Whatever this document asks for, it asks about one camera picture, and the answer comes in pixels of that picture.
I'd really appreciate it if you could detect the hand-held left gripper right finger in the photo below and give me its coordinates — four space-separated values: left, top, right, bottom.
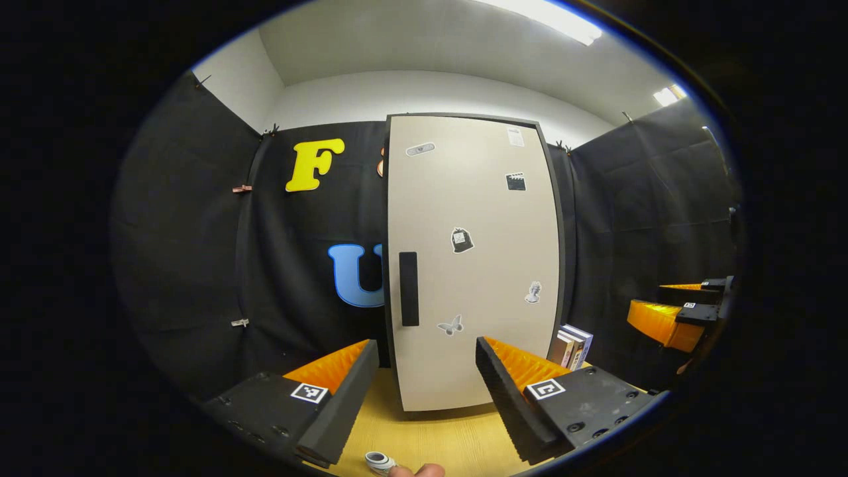
476 336 663 464

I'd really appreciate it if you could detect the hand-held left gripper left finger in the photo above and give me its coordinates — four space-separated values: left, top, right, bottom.
199 339 380 468

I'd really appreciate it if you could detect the white bottle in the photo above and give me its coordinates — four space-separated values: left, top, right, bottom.
364 451 398 476

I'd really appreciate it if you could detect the black door handle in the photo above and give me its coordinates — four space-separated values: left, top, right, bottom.
399 252 420 327

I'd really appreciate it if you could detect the dark grey cabinet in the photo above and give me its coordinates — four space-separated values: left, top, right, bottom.
383 111 569 415

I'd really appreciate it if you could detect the pink spine book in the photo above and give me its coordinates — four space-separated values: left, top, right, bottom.
550 331 574 367

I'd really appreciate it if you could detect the white spine book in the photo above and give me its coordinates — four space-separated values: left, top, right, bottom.
560 328 585 370

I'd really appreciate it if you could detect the grey blue book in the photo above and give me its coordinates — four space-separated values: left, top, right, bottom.
563 323 594 372

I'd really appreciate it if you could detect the small ceiling light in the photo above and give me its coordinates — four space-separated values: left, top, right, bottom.
653 83 688 108

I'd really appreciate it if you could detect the black backdrop cloth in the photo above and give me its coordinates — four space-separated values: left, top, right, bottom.
109 70 743 405

